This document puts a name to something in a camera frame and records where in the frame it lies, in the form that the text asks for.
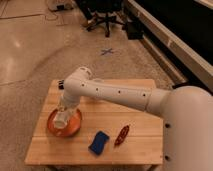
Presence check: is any blue sponge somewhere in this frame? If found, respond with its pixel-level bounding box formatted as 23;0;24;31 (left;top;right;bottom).
88;131;110;155

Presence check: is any black office chair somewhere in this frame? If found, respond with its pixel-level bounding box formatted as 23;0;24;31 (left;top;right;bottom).
75;0;124;37

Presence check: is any wooden table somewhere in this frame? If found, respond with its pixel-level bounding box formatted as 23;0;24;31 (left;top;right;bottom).
25;80;163;166

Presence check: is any red chili pepper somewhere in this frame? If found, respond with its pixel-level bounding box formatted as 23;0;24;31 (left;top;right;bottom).
114;125;130;146

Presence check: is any black rectangular eraser block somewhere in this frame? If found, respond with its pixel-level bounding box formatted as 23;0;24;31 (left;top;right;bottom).
58;80;64;90

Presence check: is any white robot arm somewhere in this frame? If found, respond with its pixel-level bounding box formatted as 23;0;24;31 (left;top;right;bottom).
53;67;213;171

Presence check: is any orange ceramic bowl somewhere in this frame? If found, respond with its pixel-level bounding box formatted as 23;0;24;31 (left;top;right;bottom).
47;109;82;137

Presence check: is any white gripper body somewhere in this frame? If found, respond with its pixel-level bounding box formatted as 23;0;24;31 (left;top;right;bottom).
53;110;71;129

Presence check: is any black box on floor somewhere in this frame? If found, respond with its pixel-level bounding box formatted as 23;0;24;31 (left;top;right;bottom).
125;22;144;40

